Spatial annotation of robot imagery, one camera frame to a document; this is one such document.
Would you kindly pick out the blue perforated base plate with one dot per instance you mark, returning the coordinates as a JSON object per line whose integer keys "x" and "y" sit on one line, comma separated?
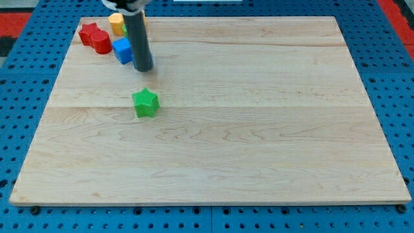
{"x": 31, "y": 68}

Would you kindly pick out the wooden board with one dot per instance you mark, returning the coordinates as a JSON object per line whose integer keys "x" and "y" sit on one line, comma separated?
{"x": 254, "y": 111}

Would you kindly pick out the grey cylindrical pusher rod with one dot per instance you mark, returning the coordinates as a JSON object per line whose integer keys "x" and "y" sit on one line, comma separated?
{"x": 137, "y": 35}

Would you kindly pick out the blue cube block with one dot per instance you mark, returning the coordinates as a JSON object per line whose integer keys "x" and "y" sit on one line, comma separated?
{"x": 122, "y": 50}

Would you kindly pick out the green star block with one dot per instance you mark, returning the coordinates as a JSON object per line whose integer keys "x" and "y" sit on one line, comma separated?
{"x": 145, "y": 103}

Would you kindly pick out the yellow hexagon block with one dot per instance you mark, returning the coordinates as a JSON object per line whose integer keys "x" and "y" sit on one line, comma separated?
{"x": 116, "y": 21}

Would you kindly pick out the green block behind rod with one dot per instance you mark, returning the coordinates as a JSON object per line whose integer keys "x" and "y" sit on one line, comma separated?
{"x": 125, "y": 31}

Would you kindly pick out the red star block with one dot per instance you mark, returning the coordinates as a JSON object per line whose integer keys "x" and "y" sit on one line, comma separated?
{"x": 86, "y": 32}

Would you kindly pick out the red cylinder block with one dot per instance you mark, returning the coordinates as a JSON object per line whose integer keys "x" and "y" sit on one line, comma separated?
{"x": 101, "y": 42}

